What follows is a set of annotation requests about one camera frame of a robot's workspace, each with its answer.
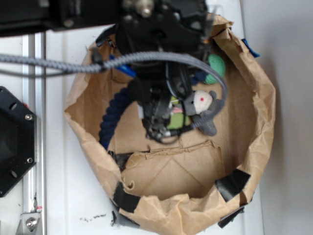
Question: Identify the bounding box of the brown paper bag bin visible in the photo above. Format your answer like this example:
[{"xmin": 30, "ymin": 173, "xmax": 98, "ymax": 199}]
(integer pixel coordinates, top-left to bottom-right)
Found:
[{"xmin": 65, "ymin": 16, "xmax": 276, "ymax": 235}]

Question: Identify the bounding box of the black tape top left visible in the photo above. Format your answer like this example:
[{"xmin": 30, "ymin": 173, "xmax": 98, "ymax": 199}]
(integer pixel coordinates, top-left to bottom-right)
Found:
[{"xmin": 95, "ymin": 24, "xmax": 116, "ymax": 47}]

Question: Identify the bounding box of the green textured ball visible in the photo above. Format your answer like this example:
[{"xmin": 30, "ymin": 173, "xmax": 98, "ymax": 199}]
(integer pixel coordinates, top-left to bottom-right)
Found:
[{"xmin": 204, "ymin": 54, "xmax": 226, "ymax": 85}]

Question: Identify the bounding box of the green plush toy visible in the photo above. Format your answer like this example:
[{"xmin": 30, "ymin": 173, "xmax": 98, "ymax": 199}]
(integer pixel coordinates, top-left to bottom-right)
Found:
[{"xmin": 167, "ymin": 96, "xmax": 190, "ymax": 129}]

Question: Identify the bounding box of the black tape bottom left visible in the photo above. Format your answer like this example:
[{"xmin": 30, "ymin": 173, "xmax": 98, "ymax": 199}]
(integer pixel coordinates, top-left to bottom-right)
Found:
[{"xmin": 113, "ymin": 182, "xmax": 141, "ymax": 213}]

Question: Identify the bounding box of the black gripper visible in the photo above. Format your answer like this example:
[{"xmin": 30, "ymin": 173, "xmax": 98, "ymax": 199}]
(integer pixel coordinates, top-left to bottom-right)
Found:
[{"xmin": 128, "ymin": 62, "xmax": 192, "ymax": 143}]

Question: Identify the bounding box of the black tape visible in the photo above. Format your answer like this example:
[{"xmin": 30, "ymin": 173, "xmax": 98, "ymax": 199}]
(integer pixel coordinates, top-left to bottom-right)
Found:
[
  {"xmin": 95, "ymin": 24, "xmax": 116, "ymax": 47},
  {"xmin": 215, "ymin": 169, "xmax": 251, "ymax": 202},
  {"xmin": 113, "ymin": 182, "xmax": 141, "ymax": 213}
]

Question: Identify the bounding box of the grey plush mouse toy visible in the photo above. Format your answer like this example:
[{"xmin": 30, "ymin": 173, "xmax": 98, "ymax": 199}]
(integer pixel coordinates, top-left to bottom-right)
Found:
[{"xmin": 183, "ymin": 90, "xmax": 223, "ymax": 136}]

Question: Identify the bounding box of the aluminium extrusion rail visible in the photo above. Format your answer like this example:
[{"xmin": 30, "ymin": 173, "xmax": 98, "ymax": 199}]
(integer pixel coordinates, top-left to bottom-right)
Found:
[{"xmin": 22, "ymin": 33, "xmax": 47, "ymax": 235}]

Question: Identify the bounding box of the metal corner bracket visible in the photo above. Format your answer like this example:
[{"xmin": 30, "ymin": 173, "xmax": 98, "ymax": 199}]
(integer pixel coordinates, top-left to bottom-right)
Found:
[{"xmin": 15, "ymin": 212, "xmax": 42, "ymax": 235}]

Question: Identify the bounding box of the grey braided cable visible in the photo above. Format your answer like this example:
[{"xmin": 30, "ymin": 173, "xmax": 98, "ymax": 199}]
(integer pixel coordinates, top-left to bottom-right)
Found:
[{"xmin": 0, "ymin": 50, "xmax": 228, "ymax": 138}]

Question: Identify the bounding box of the blue tape right edge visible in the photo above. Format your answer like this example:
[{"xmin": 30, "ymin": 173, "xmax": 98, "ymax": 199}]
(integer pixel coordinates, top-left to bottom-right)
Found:
[{"xmin": 242, "ymin": 38, "xmax": 260, "ymax": 58}]

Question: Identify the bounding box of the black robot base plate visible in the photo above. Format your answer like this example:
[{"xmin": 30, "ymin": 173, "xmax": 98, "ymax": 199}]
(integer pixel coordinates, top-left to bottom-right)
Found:
[{"xmin": 0, "ymin": 86, "xmax": 36, "ymax": 198}]

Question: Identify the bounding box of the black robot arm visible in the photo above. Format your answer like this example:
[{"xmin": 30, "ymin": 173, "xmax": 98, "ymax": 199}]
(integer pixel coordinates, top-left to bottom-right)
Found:
[{"xmin": 0, "ymin": 0, "xmax": 211, "ymax": 146}]

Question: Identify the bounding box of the black tape bottom right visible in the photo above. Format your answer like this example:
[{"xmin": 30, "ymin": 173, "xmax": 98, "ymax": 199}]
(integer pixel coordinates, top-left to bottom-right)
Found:
[{"xmin": 215, "ymin": 169, "xmax": 251, "ymax": 202}]

